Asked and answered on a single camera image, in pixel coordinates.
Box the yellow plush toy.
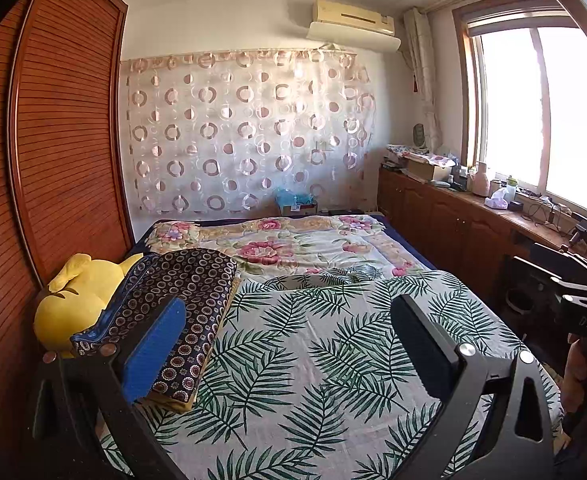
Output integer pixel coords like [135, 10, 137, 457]
[34, 253, 145, 359]

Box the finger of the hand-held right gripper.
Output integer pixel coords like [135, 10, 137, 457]
[529, 242, 587, 282]
[548, 278, 587, 302]

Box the blue tissue box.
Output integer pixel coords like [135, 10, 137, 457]
[274, 186, 320, 216]

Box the wooden louvered wardrobe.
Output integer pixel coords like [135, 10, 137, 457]
[0, 0, 136, 480]

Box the white air deflector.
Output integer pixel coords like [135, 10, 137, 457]
[306, 20, 403, 54]

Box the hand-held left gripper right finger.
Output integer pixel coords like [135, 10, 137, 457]
[391, 294, 555, 480]

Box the dark waste bin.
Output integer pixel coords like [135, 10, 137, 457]
[504, 286, 540, 317]

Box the person's right hand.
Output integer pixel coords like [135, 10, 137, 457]
[562, 335, 587, 414]

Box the tangle of black cables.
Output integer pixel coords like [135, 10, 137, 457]
[517, 189, 575, 227]

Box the floral cloth bundle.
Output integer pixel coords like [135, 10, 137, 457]
[386, 143, 457, 164]

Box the white tied window curtain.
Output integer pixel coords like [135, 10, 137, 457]
[403, 7, 445, 152]

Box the navy medallion print garment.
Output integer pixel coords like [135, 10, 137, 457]
[70, 247, 240, 404]

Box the green leaf print blanket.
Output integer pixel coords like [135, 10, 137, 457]
[98, 266, 567, 480]

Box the pink floral quilt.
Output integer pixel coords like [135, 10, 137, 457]
[146, 214, 425, 279]

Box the wall air conditioner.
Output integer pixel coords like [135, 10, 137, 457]
[312, 0, 395, 35]

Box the wooden framed window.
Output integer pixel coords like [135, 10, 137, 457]
[451, 1, 587, 232]

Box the open cardboard box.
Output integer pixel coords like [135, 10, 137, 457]
[405, 157, 453, 184]

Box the wooden window cabinet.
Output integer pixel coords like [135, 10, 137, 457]
[376, 166, 587, 283]

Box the sheer circle pattern curtain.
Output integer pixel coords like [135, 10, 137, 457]
[120, 48, 378, 217]

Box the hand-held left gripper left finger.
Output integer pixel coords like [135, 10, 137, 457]
[32, 296, 189, 480]

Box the white jug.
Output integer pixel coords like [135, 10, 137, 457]
[472, 161, 492, 197]

